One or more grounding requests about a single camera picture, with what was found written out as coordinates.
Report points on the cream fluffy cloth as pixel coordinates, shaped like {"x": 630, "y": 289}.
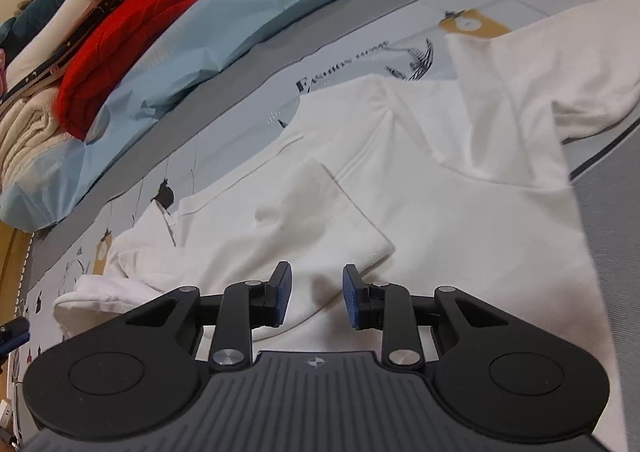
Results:
{"x": 30, "y": 127}

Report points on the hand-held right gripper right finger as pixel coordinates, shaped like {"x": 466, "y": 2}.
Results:
{"x": 350, "y": 298}

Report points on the red knit sweater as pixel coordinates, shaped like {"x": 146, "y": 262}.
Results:
{"x": 130, "y": 42}

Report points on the white folded garment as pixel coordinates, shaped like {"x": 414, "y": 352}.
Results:
{"x": 75, "y": 2}

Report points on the white t-shirt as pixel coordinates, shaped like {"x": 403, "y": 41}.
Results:
{"x": 450, "y": 212}

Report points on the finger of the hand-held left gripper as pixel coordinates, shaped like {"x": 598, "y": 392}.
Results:
{"x": 12, "y": 332}

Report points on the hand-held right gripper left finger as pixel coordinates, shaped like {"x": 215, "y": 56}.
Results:
{"x": 282, "y": 293}

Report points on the pink cloth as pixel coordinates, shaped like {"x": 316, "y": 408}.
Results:
{"x": 2, "y": 77}

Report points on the wooden bed frame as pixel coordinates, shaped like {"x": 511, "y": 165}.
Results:
{"x": 10, "y": 272}

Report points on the light blue cloth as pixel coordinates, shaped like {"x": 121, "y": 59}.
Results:
{"x": 200, "y": 57}

